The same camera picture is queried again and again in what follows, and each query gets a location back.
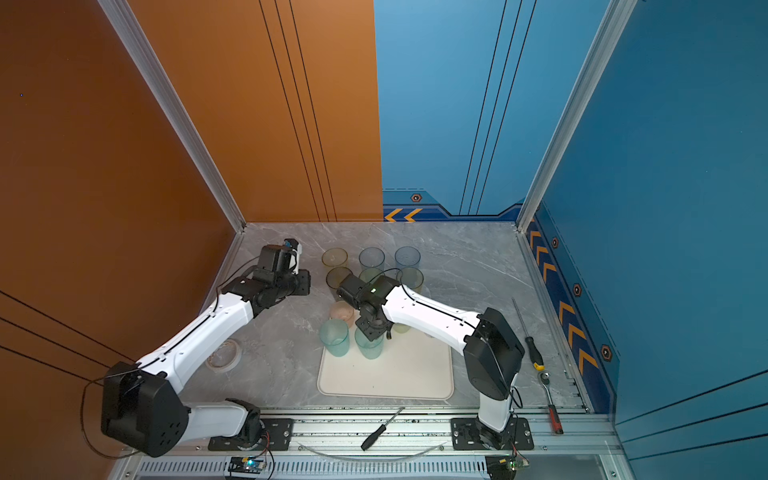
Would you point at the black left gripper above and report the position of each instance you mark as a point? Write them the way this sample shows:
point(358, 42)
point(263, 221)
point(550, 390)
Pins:
point(305, 278)

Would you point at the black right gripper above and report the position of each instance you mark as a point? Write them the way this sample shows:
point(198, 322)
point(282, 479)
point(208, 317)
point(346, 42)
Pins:
point(366, 331)

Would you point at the pink short glass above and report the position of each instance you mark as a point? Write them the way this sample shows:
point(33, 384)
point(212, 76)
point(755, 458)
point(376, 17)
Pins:
point(340, 310)

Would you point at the dark smoky tall glass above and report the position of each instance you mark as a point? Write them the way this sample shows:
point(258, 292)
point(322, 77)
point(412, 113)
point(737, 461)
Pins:
point(335, 278)

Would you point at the yellow tall glass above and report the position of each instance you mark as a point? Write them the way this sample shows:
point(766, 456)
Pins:
point(412, 278)

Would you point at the teal tall glass front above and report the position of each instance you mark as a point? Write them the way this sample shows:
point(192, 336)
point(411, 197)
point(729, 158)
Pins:
point(334, 335)

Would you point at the teal tall glass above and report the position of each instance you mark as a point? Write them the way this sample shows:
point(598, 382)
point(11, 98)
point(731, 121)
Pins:
point(334, 335)
point(370, 349)

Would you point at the amber tall glass back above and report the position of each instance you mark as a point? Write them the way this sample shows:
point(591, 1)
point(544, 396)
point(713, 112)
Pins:
point(335, 258)

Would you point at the teal tall glass back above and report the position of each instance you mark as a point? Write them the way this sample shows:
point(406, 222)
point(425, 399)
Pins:
point(370, 349)

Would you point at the blue tall glass back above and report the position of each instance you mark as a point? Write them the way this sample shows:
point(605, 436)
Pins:
point(407, 257)

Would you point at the green tall glass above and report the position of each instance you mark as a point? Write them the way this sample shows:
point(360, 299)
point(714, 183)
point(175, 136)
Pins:
point(369, 275)

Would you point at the green short glass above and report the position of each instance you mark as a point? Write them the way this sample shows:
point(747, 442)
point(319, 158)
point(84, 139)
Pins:
point(401, 328)

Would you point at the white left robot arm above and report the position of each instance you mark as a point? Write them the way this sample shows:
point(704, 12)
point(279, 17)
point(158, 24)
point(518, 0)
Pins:
point(141, 404)

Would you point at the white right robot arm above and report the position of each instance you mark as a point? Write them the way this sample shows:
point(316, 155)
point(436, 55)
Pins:
point(493, 354)

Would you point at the cream rectangular tray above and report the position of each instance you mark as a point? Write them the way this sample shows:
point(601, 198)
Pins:
point(409, 366)

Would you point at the grey-blue tall glass back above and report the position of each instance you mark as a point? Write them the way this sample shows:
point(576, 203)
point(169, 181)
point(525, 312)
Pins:
point(372, 258)

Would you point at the left green circuit board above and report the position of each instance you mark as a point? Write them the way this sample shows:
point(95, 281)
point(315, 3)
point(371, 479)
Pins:
point(249, 467)

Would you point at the green circuit board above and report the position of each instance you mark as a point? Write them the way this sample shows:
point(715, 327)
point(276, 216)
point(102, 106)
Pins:
point(501, 467)
point(249, 467)

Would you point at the yellow black screwdriver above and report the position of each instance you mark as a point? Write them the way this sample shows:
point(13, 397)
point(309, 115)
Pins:
point(534, 354)

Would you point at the right green circuit board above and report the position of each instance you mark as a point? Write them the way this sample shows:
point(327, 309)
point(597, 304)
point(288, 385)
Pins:
point(501, 467)

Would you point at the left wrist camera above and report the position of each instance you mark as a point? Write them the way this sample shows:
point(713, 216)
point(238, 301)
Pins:
point(280, 258)

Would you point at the black handled screwdriver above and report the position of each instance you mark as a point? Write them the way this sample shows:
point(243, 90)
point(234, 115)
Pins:
point(372, 438)

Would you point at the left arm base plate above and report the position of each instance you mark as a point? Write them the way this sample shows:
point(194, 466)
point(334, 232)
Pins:
point(273, 434)

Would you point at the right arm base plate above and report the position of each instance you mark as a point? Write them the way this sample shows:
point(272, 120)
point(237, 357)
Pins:
point(472, 434)

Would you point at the red handled ratchet wrench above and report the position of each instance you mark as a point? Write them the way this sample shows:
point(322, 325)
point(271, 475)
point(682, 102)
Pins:
point(554, 418)

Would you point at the aluminium front rail frame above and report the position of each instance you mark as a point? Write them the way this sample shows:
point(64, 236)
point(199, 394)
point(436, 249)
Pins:
point(392, 443)

